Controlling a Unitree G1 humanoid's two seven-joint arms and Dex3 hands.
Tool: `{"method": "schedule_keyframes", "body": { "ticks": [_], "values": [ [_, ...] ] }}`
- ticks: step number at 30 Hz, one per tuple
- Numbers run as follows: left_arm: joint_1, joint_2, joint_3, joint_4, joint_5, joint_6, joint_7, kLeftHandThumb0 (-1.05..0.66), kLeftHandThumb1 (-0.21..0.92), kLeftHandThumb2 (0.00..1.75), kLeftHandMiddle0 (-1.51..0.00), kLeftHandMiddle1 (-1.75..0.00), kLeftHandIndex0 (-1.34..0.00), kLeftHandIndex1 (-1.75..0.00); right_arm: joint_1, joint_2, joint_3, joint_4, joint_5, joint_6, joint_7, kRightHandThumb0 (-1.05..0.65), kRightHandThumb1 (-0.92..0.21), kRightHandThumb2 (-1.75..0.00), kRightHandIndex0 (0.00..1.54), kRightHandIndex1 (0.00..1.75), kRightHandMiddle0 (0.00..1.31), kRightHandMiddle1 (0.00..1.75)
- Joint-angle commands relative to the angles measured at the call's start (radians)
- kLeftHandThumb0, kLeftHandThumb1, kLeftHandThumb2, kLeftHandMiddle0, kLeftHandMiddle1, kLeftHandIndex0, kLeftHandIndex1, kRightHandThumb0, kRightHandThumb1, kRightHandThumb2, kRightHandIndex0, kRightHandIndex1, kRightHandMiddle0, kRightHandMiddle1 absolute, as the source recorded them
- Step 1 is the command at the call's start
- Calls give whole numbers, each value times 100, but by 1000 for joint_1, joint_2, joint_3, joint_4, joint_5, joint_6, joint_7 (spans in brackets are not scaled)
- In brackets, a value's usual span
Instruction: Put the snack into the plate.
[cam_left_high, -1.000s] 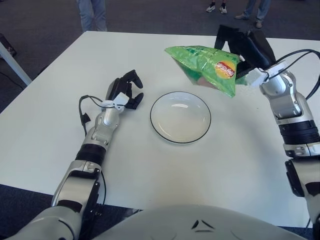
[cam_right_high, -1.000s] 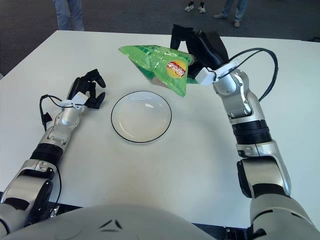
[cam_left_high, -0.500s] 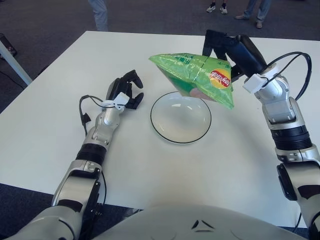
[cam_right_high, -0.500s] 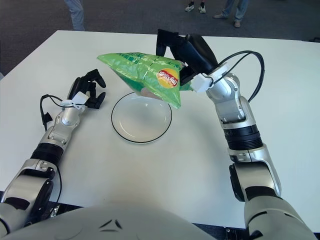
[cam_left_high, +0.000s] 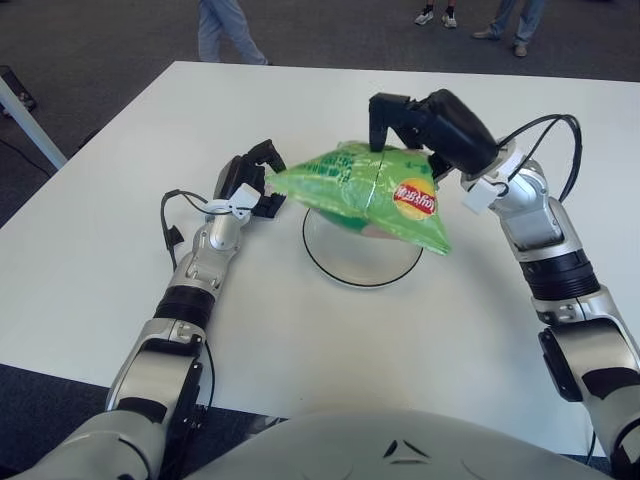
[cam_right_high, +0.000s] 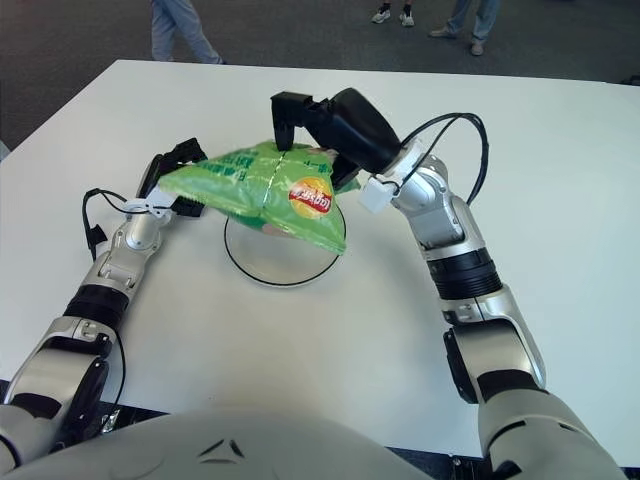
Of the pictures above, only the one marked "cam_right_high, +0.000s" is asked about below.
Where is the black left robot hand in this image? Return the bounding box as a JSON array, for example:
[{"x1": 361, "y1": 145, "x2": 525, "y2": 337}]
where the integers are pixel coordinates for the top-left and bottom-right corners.
[{"x1": 135, "y1": 137, "x2": 209, "y2": 219}]

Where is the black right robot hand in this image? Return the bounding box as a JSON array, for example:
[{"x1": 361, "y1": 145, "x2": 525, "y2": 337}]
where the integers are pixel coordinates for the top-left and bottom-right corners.
[{"x1": 269, "y1": 87, "x2": 404, "y2": 191}]

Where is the green chips snack bag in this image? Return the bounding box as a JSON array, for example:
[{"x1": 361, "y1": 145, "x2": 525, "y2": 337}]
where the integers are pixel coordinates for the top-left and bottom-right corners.
[{"x1": 158, "y1": 139, "x2": 361, "y2": 256}]

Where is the white plate black rim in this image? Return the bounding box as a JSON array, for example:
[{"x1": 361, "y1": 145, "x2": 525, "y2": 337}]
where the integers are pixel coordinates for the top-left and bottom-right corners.
[{"x1": 223, "y1": 212, "x2": 339, "y2": 289}]

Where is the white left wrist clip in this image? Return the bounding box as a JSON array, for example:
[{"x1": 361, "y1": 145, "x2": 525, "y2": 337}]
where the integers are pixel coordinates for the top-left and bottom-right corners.
[{"x1": 122, "y1": 188, "x2": 177, "y2": 221}]

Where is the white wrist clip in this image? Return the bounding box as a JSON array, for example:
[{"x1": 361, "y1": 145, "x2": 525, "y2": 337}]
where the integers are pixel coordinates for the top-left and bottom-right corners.
[
  {"x1": 357, "y1": 142, "x2": 426, "y2": 215},
  {"x1": 122, "y1": 188, "x2": 177, "y2": 221}
]

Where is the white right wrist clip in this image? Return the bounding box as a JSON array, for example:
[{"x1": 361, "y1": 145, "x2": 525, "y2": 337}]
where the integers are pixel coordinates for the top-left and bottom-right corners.
[{"x1": 357, "y1": 142, "x2": 426, "y2": 215}]

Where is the person with white sneakers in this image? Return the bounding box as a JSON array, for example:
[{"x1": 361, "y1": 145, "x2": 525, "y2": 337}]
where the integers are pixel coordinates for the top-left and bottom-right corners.
[{"x1": 371, "y1": 0, "x2": 416, "y2": 27}]

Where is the person with blue shoes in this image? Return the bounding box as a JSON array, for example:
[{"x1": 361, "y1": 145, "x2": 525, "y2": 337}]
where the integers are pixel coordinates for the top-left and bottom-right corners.
[{"x1": 149, "y1": 0, "x2": 227, "y2": 65}]

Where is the person with tan shoes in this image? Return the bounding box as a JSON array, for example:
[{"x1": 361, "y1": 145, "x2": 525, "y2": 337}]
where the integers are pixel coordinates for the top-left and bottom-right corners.
[{"x1": 428, "y1": 0, "x2": 503, "y2": 56}]

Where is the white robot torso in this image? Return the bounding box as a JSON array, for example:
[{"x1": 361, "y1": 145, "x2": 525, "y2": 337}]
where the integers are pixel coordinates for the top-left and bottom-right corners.
[{"x1": 0, "y1": 407, "x2": 431, "y2": 480}]

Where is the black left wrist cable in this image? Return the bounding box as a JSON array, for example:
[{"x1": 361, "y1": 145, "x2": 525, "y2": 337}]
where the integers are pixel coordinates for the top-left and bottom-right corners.
[{"x1": 81, "y1": 187, "x2": 134, "y2": 261}]

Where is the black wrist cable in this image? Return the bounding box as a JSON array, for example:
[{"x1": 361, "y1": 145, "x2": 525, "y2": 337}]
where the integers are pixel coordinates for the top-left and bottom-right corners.
[
  {"x1": 81, "y1": 187, "x2": 134, "y2": 261},
  {"x1": 384, "y1": 112, "x2": 490, "y2": 206}
]

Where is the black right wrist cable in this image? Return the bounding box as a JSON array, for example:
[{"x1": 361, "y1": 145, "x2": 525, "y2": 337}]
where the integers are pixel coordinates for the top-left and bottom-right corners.
[{"x1": 384, "y1": 112, "x2": 490, "y2": 206}]

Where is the black left elbow cable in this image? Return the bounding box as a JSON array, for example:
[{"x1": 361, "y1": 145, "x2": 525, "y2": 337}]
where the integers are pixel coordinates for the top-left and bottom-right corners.
[{"x1": 102, "y1": 334, "x2": 127, "y2": 409}]

